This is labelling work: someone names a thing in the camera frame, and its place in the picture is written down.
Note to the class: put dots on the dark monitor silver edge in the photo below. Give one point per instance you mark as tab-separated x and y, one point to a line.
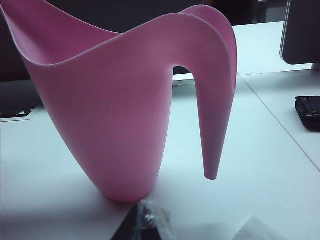
302	32

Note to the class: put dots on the pink plastic watering can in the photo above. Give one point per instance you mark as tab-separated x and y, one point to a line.
112	112

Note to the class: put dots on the black device with screws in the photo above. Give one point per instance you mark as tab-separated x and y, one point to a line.
308	112

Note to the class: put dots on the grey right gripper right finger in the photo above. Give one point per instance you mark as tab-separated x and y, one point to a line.
255	232

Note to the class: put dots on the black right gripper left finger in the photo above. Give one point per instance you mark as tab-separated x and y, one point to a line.
150	232

